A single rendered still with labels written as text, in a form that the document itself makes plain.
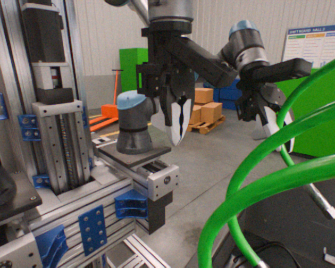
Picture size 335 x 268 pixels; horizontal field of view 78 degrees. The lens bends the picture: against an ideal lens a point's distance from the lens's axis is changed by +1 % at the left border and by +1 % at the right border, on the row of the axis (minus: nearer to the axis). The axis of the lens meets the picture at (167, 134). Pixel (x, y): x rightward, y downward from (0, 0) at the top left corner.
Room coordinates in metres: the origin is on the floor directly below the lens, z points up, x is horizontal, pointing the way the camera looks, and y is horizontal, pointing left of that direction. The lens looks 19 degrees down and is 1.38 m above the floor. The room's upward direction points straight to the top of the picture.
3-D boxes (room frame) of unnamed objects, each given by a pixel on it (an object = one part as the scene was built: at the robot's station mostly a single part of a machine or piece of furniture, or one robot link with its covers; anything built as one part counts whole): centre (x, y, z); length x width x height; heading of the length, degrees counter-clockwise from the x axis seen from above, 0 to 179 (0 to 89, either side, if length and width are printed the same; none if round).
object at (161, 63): (0.39, 0.00, 1.38); 0.09 x 0.08 x 0.12; 53
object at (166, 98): (0.35, -0.01, 1.32); 0.05 x 0.02 x 0.09; 143
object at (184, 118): (0.40, -0.01, 1.27); 0.06 x 0.03 x 0.09; 53
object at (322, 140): (3.22, -2.24, 0.65); 0.95 x 0.86 x 1.30; 53
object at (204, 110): (4.67, -0.75, 0.39); 1.20 x 0.85 x 0.79; 147
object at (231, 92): (6.67, -1.77, 0.61); 1.26 x 0.48 x 1.22; 45
